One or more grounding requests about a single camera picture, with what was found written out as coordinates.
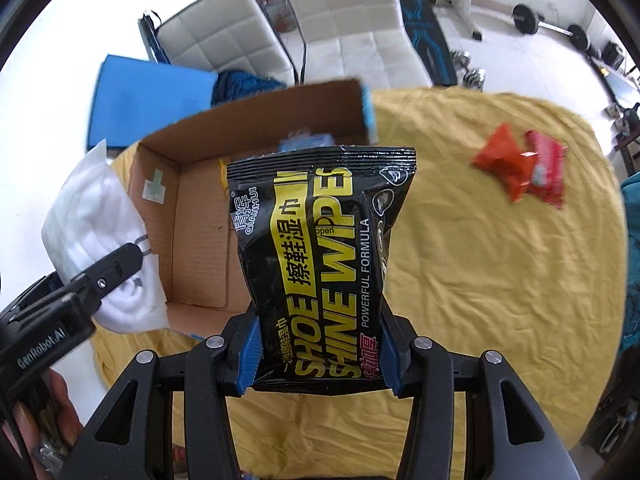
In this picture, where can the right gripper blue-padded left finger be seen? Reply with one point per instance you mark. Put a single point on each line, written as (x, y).
(129, 436)

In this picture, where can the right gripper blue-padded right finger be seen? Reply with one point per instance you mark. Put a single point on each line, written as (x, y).
(507, 434)

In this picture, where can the white soft pack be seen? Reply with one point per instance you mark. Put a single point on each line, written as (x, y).
(92, 216)

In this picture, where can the red snack bag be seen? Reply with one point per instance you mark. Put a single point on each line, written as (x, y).
(547, 181)

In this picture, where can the black shoe shine wipes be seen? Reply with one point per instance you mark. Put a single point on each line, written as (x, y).
(313, 229)

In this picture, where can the orange snack bag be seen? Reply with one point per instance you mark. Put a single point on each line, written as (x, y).
(503, 158)

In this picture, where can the yellow crinkled snack bag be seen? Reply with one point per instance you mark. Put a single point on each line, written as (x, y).
(223, 175)

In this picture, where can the blue cartoon tissue pack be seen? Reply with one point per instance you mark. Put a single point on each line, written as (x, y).
(303, 139)

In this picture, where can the person's left hand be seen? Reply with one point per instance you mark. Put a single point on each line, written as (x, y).
(39, 430)

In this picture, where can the teal blanket on chair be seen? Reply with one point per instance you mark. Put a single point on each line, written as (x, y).
(631, 196)

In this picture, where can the yellow tablecloth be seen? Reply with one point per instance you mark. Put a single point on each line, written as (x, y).
(544, 286)

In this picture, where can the open cardboard box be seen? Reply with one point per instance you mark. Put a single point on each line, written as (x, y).
(174, 178)

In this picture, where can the blue foam mat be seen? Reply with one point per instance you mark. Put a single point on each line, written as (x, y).
(134, 98)

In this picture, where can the dark blue cloth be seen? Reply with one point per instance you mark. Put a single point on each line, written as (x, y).
(235, 85)

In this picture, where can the left white padded chair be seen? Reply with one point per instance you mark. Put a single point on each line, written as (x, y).
(218, 35)

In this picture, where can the white padded chair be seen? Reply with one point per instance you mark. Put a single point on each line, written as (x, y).
(218, 35)
(363, 39)

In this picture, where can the chrome dumbbell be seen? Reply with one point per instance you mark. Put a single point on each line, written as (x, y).
(472, 78)

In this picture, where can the treadmill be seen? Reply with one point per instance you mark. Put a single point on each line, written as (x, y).
(623, 93)

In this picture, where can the black blue weight bench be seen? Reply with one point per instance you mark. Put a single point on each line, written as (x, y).
(428, 40)

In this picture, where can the right white padded chair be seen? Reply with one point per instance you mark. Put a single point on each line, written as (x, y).
(363, 39)

